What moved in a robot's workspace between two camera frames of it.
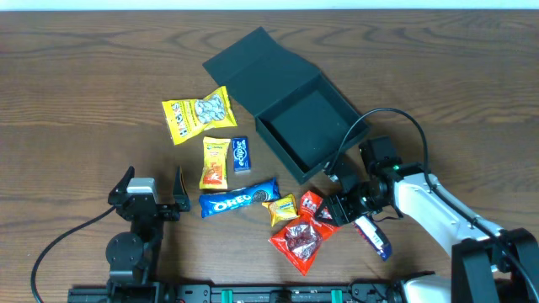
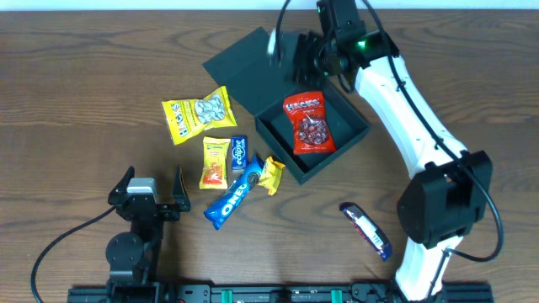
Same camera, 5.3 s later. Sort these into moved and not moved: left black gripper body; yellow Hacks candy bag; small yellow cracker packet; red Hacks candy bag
Moved: small yellow cracker packet; red Hacks candy bag
Not moved: yellow Hacks candy bag; left black gripper body
